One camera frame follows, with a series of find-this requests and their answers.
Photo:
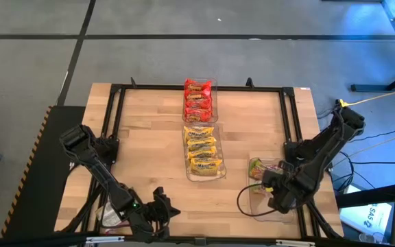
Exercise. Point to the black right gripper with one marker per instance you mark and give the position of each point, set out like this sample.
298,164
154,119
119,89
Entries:
286,187

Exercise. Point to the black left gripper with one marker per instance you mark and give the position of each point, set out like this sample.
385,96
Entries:
154,219

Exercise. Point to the clear plastic storage bin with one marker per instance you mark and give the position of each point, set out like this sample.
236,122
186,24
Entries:
204,178
255,206
215,103

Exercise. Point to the orange Maruchan ramen pack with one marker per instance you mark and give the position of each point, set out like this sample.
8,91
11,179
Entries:
197,116
197,85
197,104
197,96

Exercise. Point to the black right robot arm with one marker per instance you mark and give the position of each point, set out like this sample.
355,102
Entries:
324,147

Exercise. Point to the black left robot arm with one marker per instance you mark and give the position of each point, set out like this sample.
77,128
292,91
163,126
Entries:
98,168

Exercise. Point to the black desk foot bar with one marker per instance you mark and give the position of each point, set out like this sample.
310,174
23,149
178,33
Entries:
372,196

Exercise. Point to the white blue printed carton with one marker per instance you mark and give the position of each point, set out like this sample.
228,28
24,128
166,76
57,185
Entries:
372,216

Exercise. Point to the black platform hazard striped edge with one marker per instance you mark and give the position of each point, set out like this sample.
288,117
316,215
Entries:
39,192

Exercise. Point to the black foreground beam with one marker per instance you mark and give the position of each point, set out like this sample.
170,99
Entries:
29,240

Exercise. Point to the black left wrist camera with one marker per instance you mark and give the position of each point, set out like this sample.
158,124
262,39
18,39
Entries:
158,193

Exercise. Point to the silver metal bracket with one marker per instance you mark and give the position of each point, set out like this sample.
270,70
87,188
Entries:
295,243
105,239

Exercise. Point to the black frame clamp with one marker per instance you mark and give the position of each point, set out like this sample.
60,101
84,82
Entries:
133,82
249,82

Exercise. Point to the black aluminium table frame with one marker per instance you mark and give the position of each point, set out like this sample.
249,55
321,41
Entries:
163,87

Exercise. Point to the black desk leg frame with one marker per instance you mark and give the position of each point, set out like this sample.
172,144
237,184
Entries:
369,88

